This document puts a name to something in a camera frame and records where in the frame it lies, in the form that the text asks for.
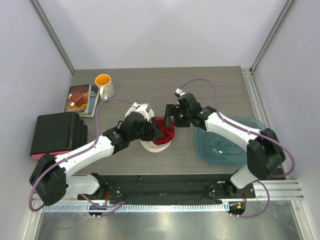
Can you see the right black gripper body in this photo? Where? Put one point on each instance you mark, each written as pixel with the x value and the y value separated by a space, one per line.
pixel 181 118

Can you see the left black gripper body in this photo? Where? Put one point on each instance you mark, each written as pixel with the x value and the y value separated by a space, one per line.
pixel 145 132

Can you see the red lace bra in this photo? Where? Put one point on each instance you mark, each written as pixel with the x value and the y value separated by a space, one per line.
pixel 168 133

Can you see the white mesh laundry bag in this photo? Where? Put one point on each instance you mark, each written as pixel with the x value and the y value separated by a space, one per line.
pixel 148 145

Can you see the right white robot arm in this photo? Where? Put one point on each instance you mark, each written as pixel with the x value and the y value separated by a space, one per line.
pixel 264 153

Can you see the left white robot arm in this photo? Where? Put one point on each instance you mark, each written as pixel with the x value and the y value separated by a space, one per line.
pixel 54 176

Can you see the blue plastic tub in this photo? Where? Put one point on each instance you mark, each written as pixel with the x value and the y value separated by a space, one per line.
pixel 215 149

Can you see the blue cover book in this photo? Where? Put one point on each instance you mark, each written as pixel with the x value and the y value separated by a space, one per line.
pixel 93 100

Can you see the white mug orange inside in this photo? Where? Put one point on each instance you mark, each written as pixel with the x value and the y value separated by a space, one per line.
pixel 105 86

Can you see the brown cover book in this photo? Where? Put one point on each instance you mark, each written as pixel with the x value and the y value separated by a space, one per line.
pixel 78 98

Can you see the black and pink box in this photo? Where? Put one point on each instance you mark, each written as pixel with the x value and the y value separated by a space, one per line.
pixel 58 133

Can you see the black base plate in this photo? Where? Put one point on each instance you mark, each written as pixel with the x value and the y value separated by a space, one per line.
pixel 169 189

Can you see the white slotted cable duct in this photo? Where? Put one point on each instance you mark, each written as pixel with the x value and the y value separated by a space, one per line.
pixel 86 207

